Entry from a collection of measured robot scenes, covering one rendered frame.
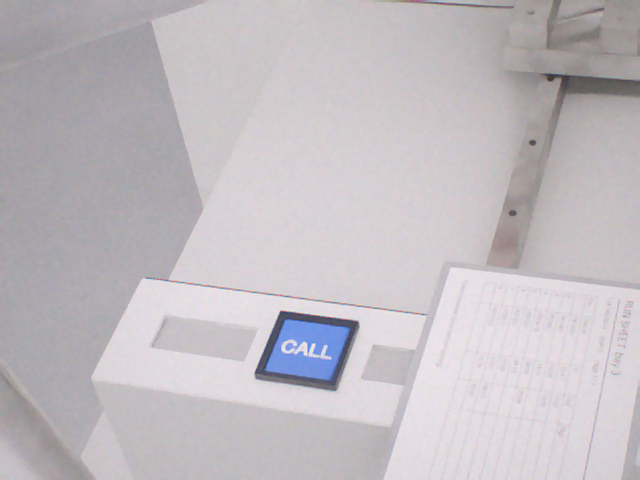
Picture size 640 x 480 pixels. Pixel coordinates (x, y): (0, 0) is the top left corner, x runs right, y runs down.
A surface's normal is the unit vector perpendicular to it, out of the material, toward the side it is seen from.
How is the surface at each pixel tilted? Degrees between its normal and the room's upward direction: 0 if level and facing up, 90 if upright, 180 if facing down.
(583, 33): 0
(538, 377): 0
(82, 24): 115
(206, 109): 90
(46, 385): 0
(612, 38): 90
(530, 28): 90
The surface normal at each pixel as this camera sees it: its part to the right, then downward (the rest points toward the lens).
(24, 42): 0.24, 0.91
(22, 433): 0.82, -0.25
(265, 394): -0.14, -0.70
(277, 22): -0.29, 0.71
